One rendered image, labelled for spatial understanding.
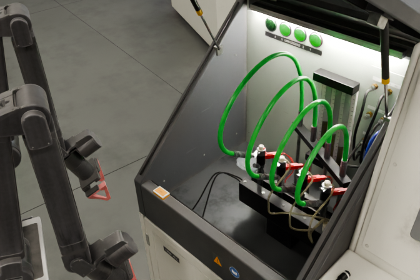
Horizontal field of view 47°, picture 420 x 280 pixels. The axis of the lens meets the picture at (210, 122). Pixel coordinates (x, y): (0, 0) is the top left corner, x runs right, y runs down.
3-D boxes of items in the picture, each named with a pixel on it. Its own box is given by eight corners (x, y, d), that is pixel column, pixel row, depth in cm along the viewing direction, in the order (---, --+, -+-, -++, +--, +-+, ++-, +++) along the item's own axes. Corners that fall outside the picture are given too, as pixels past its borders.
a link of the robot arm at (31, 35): (2, 5, 119) (4, 22, 110) (26, 2, 120) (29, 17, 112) (44, 143, 143) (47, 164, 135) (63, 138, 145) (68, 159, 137)
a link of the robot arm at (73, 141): (43, 134, 141) (45, 150, 134) (74, 111, 141) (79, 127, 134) (69, 157, 149) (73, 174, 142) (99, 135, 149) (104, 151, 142)
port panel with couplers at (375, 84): (351, 153, 155) (365, 69, 137) (357, 148, 157) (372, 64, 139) (388, 170, 148) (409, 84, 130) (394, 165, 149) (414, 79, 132)
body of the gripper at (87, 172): (95, 160, 153) (81, 146, 149) (102, 179, 146) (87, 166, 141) (79, 172, 154) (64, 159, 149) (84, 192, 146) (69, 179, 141)
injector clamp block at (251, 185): (239, 214, 165) (238, 182, 156) (257, 199, 171) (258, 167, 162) (322, 271, 145) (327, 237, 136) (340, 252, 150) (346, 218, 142)
